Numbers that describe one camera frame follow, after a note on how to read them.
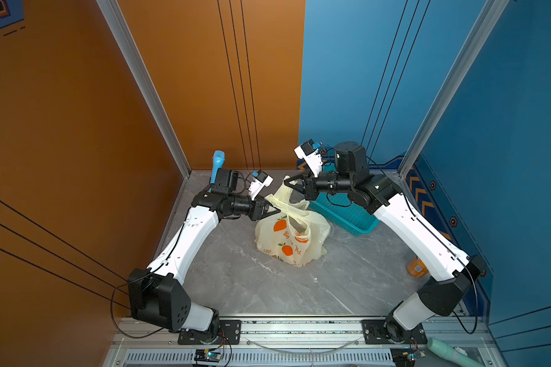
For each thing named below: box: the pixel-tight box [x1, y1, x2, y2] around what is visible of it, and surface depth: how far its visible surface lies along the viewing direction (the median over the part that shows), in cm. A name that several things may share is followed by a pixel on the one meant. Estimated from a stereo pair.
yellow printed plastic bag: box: [254, 175, 331, 267], surface depth 77 cm
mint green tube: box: [427, 337, 486, 367], surface depth 69 cm
